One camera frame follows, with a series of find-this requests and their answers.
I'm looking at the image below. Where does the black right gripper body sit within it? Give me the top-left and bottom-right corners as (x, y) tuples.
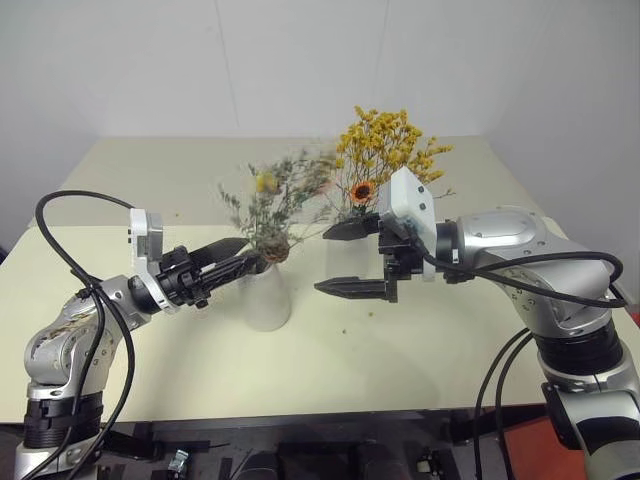
(377, 213), (427, 304)

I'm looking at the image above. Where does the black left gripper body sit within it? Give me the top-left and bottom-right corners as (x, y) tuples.
(155, 246), (215, 309)

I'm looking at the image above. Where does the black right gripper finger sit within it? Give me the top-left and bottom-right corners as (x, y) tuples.
(313, 275), (390, 303)
(322, 211), (382, 243)

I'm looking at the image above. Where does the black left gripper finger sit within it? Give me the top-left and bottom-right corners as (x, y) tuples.
(192, 238), (248, 269)
(203, 253), (265, 297)

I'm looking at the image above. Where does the green dried bouquet with pinecone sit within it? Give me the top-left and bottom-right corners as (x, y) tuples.
(217, 148), (342, 265)

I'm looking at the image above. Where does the yellow bouquet with orange flower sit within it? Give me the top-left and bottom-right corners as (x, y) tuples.
(331, 105), (458, 227)

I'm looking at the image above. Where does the white conical vase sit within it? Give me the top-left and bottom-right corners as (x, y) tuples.
(241, 260), (293, 333)

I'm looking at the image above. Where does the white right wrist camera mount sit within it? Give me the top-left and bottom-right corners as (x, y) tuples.
(375, 167), (438, 284)

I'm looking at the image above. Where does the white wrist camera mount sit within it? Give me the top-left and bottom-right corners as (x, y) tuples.
(375, 167), (438, 284)
(128, 208), (182, 315)

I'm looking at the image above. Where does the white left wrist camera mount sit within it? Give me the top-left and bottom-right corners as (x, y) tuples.
(128, 208), (182, 315)

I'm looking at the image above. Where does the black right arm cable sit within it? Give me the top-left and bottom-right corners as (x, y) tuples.
(399, 224), (629, 309)

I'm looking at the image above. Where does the black hanging cable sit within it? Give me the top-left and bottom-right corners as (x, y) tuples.
(493, 333), (536, 480)
(473, 327), (531, 480)

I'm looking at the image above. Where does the dark frame under table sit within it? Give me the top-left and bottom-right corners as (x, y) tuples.
(97, 407), (506, 480)

